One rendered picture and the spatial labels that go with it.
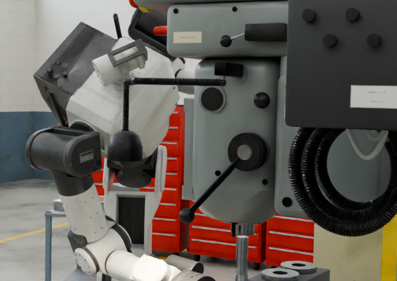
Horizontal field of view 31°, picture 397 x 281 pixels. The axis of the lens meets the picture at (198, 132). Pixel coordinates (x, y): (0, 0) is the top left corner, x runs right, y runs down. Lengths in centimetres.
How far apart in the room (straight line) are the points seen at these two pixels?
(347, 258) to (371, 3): 230
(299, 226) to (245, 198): 485
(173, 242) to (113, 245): 496
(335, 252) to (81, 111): 175
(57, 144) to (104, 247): 29
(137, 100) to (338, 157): 64
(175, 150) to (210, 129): 529
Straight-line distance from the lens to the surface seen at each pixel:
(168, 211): 674
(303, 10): 101
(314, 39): 101
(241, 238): 146
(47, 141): 173
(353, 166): 126
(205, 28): 135
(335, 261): 323
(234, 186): 135
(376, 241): 317
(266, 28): 127
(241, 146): 130
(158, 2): 140
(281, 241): 629
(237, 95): 134
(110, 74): 167
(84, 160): 170
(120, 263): 176
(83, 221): 178
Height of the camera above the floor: 156
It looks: 3 degrees down
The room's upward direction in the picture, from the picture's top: 1 degrees clockwise
